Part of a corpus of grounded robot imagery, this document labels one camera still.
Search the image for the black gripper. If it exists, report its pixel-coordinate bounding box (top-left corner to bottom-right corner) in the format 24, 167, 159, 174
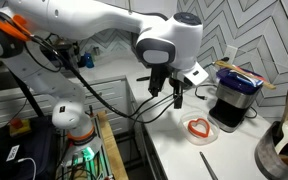
148, 63, 186, 110

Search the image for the black slotted spoon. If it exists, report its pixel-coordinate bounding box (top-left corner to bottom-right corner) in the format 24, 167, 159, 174
135, 75, 152, 83

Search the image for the grey kitchen cabinet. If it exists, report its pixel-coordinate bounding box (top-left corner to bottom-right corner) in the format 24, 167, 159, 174
0, 75, 136, 138

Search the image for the black steel coffee maker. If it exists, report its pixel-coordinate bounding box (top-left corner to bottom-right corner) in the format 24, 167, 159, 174
207, 67, 265, 134

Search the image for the wooden board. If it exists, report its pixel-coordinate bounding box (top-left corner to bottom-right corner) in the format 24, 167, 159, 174
96, 110, 129, 180

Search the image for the flat wooden spatula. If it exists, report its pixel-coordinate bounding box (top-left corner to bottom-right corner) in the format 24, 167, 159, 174
214, 59, 277, 91

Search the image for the blue bottle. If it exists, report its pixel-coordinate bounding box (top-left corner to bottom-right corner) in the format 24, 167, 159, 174
83, 51, 95, 70

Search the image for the black countertop appliance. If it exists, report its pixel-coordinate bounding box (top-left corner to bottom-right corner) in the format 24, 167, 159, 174
39, 35, 81, 80

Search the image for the grey utensil crock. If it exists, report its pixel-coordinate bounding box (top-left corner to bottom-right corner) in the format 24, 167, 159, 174
254, 120, 288, 180

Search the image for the red yellow emergency stop button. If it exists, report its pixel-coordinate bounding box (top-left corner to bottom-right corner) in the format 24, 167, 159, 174
8, 117, 33, 138

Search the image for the white QR label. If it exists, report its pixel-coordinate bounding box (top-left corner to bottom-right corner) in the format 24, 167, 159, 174
5, 144, 21, 163

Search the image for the black bag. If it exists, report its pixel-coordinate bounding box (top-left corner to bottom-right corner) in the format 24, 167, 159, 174
0, 114, 60, 180

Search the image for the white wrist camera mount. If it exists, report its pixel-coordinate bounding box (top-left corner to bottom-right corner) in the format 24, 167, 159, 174
178, 61, 210, 89

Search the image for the coffee maker power cord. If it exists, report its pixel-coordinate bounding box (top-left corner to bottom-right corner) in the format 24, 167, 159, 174
193, 82, 219, 101

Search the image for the black plugged power cable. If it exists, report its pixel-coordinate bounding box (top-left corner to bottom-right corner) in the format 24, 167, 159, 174
202, 56, 231, 72

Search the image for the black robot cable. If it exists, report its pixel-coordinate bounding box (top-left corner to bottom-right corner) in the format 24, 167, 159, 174
29, 34, 178, 125

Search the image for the white wall outlet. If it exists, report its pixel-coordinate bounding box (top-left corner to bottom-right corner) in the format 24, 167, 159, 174
223, 44, 239, 65

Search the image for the white charging cable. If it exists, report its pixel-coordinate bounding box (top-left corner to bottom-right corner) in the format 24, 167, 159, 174
16, 156, 38, 180

